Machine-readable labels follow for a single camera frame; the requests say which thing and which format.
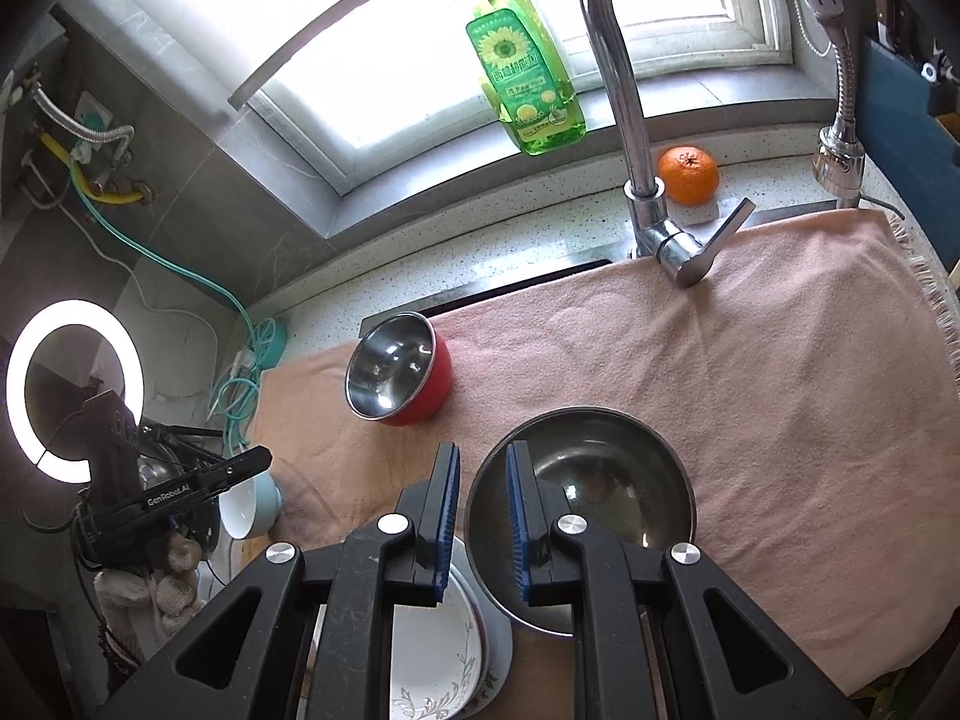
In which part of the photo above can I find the teal ceramic bowl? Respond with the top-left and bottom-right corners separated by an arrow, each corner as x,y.
218,472 -> 283,541

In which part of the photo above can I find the large peony flower plate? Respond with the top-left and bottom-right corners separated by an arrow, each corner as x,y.
452,536 -> 514,718

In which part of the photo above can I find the red steel bowl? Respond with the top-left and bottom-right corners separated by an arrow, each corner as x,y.
343,312 -> 454,426

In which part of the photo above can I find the chrome kitchen faucet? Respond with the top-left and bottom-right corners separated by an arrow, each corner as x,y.
579,0 -> 866,289

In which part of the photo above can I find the green dish soap bottle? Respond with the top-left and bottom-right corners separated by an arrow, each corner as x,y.
464,0 -> 587,156

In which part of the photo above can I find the large stainless steel bowl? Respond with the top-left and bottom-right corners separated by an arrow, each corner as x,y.
466,406 -> 697,637

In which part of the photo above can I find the orange fruit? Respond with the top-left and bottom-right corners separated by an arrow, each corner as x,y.
658,145 -> 721,206

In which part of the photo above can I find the blue knife block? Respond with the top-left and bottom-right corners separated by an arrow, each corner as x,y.
856,37 -> 958,249

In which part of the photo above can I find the gloved left hand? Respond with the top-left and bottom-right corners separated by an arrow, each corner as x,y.
93,533 -> 203,663

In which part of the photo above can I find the pink towel mat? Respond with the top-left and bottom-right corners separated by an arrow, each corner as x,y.
251,210 -> 958,692

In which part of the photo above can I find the teal hose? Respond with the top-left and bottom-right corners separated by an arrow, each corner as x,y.
70,164 -> 280,458

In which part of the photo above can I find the white ring light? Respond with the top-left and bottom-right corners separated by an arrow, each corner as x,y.
7,299 -> 145,484

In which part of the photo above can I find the white plate grey leaf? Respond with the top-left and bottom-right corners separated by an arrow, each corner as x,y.
389,567 -> 483,720

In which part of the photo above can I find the roller window blind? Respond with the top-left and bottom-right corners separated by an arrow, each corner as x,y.
226,0 -> 497,113

